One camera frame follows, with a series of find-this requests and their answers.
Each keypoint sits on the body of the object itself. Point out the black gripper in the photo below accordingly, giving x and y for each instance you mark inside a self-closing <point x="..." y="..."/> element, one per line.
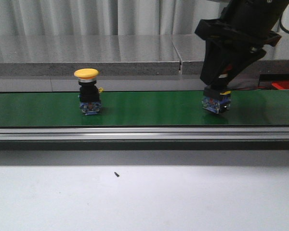
<point x="250" y="21"/>

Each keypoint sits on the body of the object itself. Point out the grey stone counter slab right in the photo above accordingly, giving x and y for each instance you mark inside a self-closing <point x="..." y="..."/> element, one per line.
<point x="191" y="51"/>

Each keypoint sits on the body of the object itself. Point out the grey stone counter slab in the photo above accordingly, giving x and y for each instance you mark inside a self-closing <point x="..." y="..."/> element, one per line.
<point x="110" y="55"/>
<point x="191" y="51"/>

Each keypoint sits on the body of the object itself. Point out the red plastic tray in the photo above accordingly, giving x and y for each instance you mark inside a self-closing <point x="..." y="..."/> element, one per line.
<point x="281" y="85"/>

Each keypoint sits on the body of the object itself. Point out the green conveyor belt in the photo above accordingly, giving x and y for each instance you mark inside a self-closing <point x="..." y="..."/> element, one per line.
<point x="143" y="108"/>

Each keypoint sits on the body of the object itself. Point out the grey stone counter slab left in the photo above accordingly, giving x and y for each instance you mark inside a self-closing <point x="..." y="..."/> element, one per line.
<point x="110" y="55"/>

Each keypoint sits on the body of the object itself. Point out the white pleated curtain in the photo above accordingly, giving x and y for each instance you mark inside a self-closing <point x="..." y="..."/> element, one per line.
<point x="104" y="17"/>

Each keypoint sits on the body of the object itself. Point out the aluminium conveyor frame rail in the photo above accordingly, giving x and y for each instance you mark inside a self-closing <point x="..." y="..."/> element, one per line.
<point x="239" y="146"/>

